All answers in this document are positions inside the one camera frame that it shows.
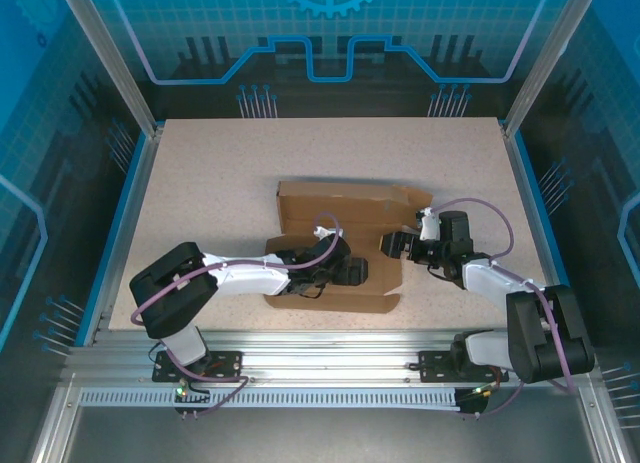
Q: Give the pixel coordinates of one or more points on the brown cardboard box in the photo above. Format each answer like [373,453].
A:
[340,203]

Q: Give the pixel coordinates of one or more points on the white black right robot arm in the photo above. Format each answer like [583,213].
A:
[490,283]

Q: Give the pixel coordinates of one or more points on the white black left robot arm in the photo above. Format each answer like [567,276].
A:
[250,275]

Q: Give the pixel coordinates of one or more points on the long aluminium frame rail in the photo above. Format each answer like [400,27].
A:
[325,353]

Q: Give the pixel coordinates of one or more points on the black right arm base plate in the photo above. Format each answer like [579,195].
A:
[430,363]

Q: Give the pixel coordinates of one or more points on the blue aluminium side rail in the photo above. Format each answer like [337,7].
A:
[127,223]
[534,208]

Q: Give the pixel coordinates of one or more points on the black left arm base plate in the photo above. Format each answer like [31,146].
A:
[227,359]

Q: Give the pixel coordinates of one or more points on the aluminium frame post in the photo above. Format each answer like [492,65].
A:
[545,58]
[111,58]

